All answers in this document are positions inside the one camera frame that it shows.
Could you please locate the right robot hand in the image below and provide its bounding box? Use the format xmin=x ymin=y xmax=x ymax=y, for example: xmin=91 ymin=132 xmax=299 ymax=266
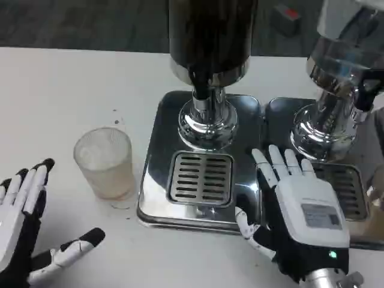
xmin=235 ymin=145 xmax=351 ymax=284

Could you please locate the grey box with red label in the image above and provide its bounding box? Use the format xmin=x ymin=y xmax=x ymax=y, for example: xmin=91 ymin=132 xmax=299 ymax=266
xmin=271 ymin=4 xmax=302 ymax=38

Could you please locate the black dispenser tap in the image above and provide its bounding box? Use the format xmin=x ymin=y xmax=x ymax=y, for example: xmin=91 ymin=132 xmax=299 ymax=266
xmin=354 ymin=70 xmax=383 ymax=112
xmin=190 ymin=69 xmax=214 ymax=100

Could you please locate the dark drink dispenser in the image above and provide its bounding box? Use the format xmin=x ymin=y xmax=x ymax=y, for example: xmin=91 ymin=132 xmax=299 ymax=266
xmin=136 ymin=0 xmax=262 ymax=232

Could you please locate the steel drip tray grid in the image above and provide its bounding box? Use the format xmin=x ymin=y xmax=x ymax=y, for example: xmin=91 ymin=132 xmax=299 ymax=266
xmin=166 ymin=151 xmax=235 ymax=206
xmin=311 ymin=164 xmax=369 ymax=220

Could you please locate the clear drink dispenser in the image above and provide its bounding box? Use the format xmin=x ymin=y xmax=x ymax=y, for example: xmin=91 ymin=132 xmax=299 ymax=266
xmin=263 ymin=0 xmax=384 ymax=250

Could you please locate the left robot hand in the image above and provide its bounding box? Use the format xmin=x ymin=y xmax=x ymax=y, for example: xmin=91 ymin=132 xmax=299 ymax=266
xmin=0 ymin=158 xmax=106 ymax=288

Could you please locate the clear ribbed glass cup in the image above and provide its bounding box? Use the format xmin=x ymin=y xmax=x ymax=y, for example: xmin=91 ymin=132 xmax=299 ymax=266
xmin=73 ymin=127 xmax=136 ymax=210

